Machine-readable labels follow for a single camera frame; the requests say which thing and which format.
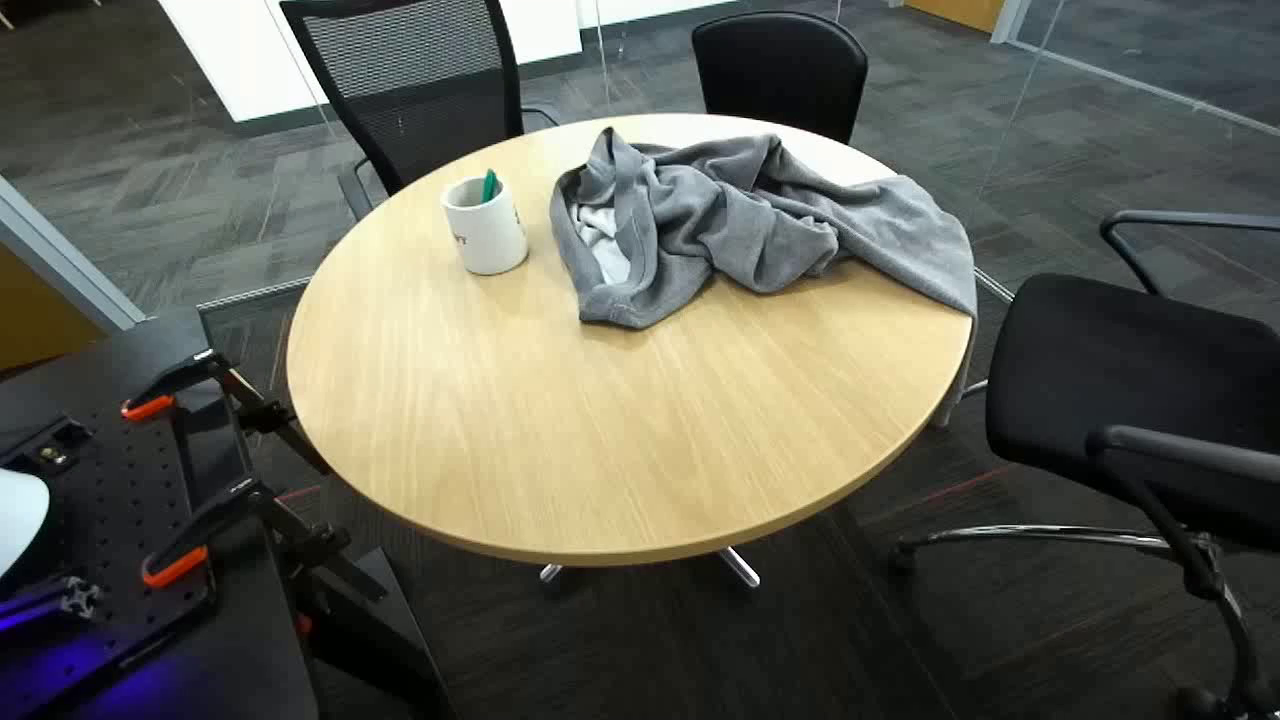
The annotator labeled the grey crumpled sweatshirt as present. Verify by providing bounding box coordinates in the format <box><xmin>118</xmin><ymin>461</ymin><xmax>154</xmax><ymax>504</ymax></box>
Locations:
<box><xmin>548</xmin><ymin>125</ymin><xmax>981</xmax><ymax>331</ymax></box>

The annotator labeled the white ceramic mug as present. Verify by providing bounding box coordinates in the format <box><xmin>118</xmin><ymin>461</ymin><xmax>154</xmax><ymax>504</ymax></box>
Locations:
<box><xmin>439</xmin><ymin>171</ymin><xmax>532</xmax><ymax>279</ymax></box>

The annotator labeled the chrome table base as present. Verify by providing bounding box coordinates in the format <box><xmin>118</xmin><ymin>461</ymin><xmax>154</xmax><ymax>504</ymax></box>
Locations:
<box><xmin>536</xmin><ymin>541</ymin><xmax>766</xmax><ymax>598</ymax></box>

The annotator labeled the black mesh back office chair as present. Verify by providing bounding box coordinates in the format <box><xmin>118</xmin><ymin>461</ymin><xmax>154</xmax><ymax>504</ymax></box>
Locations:
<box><xmin>274</xmin><ymin>0</ymin><xmax>564</xmax><ymax>199</ymax></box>

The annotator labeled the black robot stand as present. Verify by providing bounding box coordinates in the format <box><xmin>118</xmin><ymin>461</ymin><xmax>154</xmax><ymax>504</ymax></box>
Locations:
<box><xmin>0</xmin><ymin>312</ymin><xmax>455</xmax><ymax>720</ymax></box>

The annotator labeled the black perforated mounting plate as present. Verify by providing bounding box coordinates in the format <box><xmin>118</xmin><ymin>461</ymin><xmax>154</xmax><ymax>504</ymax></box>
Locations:
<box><xmin>0</xmin><ymin>413</ymin><xmax>223</xmax><ymax>688</ymax></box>

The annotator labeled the orange handled black clamp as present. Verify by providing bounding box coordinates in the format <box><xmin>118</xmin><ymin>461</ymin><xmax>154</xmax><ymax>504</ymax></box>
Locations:
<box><xmin>137</xmin><ymin>476</ymin><xmax>392</xmax><ymax>610</ymax></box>
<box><xmin>114</xmin><ymin>347</ymin><xmax>330</xmax><ymax>479</ymax></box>

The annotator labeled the small metal bracket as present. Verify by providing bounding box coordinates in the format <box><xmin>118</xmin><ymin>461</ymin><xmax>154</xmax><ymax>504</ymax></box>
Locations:
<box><xmin>0</xmin><ymin>573</ymin><xmax>108</xmax><ymax>640</ymax></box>

